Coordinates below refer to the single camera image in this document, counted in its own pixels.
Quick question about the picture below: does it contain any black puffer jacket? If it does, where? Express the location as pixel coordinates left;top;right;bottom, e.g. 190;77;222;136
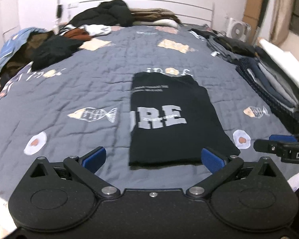
68;0;135;28

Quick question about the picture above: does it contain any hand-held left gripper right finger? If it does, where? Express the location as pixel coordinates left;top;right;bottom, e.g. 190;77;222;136
186;147;277;198

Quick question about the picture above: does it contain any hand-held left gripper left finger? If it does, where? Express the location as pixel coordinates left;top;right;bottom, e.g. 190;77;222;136
29;146;122;198

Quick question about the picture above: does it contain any white wardrobe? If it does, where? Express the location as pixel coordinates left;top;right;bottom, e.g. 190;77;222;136
0;0;23;63

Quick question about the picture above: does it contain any white fan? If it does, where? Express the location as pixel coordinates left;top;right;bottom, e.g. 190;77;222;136
225;17;251;43

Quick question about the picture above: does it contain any brown cardboard sheet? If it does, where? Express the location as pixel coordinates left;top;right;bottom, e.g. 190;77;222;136
243;0;267;30

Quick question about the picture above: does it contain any white pillow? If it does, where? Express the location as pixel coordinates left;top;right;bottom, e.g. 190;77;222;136
149;19;180;28

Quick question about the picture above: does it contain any olive green garment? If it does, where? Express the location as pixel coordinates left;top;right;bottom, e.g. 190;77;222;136
0;31;55;80

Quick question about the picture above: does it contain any tan striped blanket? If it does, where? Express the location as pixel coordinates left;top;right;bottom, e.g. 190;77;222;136
128;7;181;25

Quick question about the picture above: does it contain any stack of folded clothes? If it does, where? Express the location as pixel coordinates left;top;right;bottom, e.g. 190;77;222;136
189;25;299;132

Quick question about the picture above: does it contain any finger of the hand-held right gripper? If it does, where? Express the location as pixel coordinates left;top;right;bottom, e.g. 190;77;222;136
269;132;299;143
254;139;289;156

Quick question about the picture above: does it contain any white folded sheet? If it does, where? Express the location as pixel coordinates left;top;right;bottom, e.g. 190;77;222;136
258;38;299;90

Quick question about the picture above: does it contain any blue printed cloth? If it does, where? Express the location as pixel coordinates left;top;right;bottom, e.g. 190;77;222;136
0;27;48;80

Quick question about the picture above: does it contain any rust brown garment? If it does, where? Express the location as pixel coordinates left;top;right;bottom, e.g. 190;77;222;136
63;27;92;41

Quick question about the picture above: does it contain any black printed T-shirt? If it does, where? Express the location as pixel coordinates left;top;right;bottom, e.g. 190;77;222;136
128;72;241;167

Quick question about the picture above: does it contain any white garment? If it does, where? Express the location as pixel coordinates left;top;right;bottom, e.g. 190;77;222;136
83;24;112;36

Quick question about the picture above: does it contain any grey printed bed quilt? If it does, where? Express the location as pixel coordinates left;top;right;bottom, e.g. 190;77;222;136
0;25;299;205

